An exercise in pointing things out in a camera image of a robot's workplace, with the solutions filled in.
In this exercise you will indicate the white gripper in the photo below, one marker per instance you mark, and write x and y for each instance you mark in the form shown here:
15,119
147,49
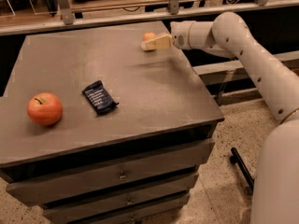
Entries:
179,34

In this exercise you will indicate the small orange fruit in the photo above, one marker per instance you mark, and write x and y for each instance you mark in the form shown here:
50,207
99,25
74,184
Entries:
147,36

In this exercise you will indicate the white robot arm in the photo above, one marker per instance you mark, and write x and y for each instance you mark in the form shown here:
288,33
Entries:
275,187

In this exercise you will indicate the dark blue rxbar wrapper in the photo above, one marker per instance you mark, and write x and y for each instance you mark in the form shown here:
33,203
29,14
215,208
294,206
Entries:
99,98

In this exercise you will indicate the grey drawer cabinet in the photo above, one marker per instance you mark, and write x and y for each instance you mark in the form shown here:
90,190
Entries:
159,133

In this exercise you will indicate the black floor bar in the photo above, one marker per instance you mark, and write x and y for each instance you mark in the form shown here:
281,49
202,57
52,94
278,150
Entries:
236,159

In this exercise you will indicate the red apple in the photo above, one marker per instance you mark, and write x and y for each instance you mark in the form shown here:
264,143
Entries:
45,109

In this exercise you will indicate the top drawer knob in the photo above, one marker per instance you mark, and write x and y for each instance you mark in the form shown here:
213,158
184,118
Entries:
123,175

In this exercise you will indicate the grey low bench rail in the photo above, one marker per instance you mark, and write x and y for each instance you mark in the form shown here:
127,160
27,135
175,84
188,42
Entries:
227,77

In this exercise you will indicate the metal railing frame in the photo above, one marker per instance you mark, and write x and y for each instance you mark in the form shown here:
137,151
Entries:
74,15

